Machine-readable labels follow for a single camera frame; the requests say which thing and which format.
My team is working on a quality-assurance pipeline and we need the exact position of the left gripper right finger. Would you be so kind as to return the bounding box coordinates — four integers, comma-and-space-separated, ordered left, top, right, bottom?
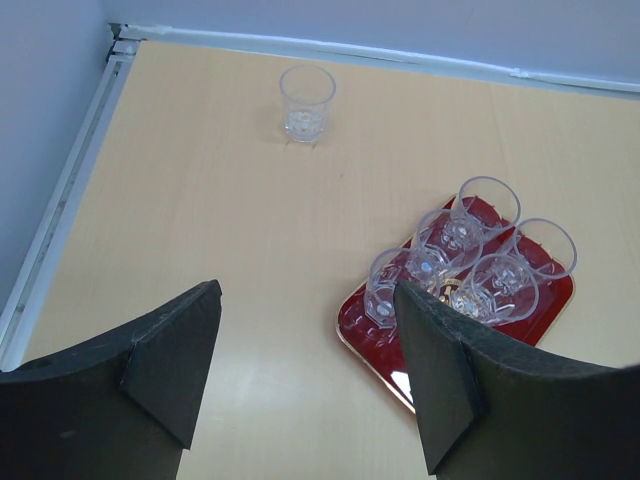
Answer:
394, 282, 639, 479

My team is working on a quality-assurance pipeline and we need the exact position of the aluminium table frame rail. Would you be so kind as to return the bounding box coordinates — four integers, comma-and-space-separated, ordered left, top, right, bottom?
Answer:
1, 25, 639, 371

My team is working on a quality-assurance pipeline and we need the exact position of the clear faceted glass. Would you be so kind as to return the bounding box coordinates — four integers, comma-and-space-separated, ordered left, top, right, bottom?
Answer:
497, 217, 578, 287
440, 176, 521, 254

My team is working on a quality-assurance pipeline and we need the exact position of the red rectangular serving tray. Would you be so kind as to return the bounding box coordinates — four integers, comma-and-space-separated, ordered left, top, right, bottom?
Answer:
333, 193, 577, 415

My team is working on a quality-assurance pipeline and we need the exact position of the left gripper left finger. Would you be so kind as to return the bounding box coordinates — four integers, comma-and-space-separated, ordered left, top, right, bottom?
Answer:
1, 280, 222, 479

